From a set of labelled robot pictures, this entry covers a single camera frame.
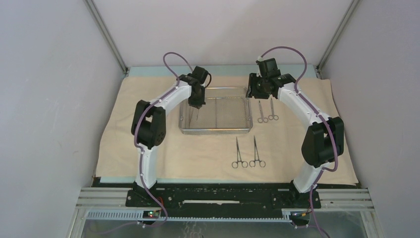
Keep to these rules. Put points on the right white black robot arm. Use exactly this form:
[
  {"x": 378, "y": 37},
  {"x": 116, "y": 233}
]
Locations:
[{"x": 324, "y": 138}]

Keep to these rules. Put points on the small steel scissors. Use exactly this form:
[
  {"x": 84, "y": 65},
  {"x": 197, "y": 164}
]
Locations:
[{"x": 262, "y": 118}]

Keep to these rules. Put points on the metal mesh instrument tray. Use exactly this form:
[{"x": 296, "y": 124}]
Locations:
[{"x": 227, "y": 111}]

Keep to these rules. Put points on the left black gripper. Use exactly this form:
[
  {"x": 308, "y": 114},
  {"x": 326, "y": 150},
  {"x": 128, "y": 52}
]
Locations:
[{"x": 198, "y": 104}]

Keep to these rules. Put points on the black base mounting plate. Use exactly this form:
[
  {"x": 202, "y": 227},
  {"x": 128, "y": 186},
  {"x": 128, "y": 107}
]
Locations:
[{"x": 223, "y": 200}]

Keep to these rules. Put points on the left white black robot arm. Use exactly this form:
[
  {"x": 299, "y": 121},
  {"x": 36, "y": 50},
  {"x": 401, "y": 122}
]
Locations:
[{"x": 149, "y": 121}]

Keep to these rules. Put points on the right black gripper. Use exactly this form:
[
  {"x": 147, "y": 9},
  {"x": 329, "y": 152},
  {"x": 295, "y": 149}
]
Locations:
[{"x": 251, "y": 91}]

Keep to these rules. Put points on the aluminium frame rail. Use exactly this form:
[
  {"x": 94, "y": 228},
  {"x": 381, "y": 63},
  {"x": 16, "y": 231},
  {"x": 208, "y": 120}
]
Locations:
[{"x": 109, "y": 203}]

